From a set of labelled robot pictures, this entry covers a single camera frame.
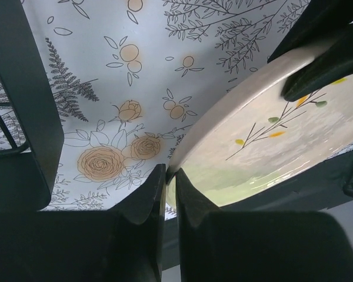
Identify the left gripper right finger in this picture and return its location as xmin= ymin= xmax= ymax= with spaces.
xmin=175 ymin=170 xmax=353 ymax=281

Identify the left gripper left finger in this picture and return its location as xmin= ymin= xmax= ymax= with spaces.
xmin=0 ymin=164 xmax=166 ymax=281

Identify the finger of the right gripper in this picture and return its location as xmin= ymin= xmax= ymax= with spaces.
xmin=281 ymin=23 xmax=353 ymax=102
xmin=268 ymin=0 xmax=353 ymax=62

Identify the cream green plate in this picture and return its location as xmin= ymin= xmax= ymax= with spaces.
xmin=166 ymin=48 xmax=353 ymax=206

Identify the black wire dish rack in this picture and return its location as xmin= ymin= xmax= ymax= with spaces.
xmin=0 ymin=1 xmax=64 ymax=210

